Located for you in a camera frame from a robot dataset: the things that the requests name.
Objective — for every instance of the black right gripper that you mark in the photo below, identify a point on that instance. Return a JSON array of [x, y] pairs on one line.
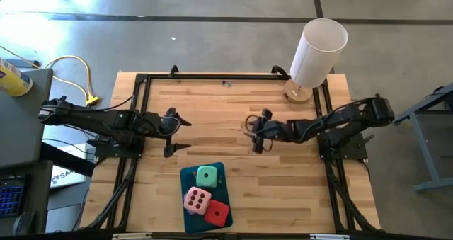
[[270, 130]]

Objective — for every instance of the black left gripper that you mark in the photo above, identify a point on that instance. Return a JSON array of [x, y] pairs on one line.
[[159, 125]]

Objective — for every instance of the large turquoise foam die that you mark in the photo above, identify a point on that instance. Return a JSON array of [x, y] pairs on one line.
[[207, 176]]

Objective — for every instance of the large pink foam die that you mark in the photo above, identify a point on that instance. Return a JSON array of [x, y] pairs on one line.
[[197, 200]]

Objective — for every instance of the large red foam die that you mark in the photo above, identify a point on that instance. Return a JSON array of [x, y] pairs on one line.
[[216, 213]]

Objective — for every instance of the blue plastic bin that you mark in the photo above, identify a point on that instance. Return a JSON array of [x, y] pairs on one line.
[[193, 224]]

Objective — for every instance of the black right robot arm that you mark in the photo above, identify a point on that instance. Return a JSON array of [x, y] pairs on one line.
[[339, 119]]

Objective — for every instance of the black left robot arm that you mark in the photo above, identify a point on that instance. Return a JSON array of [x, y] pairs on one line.
[[92, 118]]

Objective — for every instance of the white shade lamp wooden base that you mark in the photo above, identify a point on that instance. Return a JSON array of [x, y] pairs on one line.
[[318, 52]]

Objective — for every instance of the white printed cardboard box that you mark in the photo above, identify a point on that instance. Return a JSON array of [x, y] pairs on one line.
[[67, 172]]

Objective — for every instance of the grey side desk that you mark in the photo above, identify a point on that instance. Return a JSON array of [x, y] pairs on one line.
[[21, 126]]

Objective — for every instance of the yellow wipes canister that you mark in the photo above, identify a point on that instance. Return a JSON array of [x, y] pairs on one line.
[[12, 79]]

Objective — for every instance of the black computer mouse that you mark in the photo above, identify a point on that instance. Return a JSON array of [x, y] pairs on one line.
[[23, 223]]

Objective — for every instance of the keyboard with blue backlight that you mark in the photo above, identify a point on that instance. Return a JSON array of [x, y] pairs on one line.
[[10, 197]]

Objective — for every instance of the black aluminium table frame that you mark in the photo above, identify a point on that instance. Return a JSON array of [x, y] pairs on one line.
[[212, 76]]

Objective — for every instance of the silver aluminium bracket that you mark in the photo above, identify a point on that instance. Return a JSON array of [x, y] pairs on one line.
[[329, 236], [132, 236]]

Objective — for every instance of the grey metal table frame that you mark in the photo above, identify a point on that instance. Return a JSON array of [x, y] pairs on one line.
[[424, 148]]

